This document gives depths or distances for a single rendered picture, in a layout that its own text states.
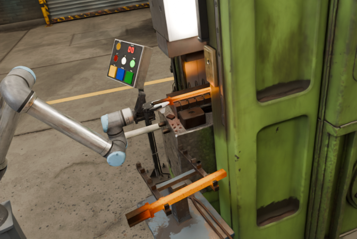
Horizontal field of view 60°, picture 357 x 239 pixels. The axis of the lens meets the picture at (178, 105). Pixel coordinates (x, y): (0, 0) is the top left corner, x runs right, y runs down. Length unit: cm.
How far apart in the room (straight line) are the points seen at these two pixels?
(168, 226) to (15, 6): 899
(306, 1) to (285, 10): 9
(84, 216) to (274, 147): 160
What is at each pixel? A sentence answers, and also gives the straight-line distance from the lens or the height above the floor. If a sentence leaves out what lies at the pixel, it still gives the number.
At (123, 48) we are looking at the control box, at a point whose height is 116.
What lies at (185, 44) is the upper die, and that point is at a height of 132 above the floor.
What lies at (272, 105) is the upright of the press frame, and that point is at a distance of 139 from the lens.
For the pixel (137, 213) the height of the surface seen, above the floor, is 96.
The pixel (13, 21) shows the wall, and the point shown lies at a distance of 1008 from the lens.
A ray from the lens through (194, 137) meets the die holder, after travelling 161.
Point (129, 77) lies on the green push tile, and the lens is 207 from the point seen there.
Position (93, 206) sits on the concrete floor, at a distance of 267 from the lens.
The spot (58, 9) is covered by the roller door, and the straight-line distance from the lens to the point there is 970.
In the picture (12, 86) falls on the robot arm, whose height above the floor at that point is 131.
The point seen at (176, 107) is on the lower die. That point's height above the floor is 99.
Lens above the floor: 180
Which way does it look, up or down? 29 degrees down
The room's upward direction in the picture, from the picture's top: 8 degrees counter-clockwise
